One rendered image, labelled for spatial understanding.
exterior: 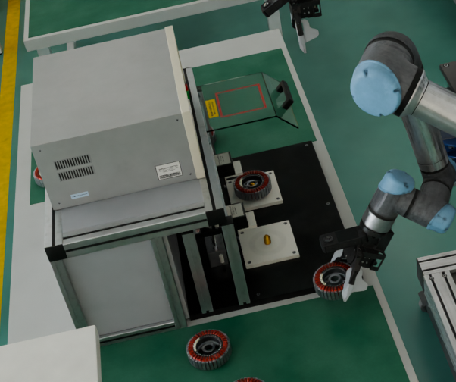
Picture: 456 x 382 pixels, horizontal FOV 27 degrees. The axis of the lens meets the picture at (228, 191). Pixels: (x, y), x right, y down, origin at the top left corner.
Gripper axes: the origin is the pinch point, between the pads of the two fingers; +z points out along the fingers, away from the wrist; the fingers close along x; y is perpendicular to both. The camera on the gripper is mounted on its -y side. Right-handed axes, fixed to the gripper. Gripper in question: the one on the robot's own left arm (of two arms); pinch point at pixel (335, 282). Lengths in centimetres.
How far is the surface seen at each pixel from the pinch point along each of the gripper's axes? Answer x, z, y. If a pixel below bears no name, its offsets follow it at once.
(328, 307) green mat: -2.2, 6.8, 0.3
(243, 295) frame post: 4.7, 13.2, -19.9
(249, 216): 25.3, 2.3, -18.4
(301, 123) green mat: 81, 1, 10
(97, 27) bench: 182, 34, -45
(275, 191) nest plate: 45.5, 5.9, -4.9
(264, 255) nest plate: 19.4, 10.0, -12.1
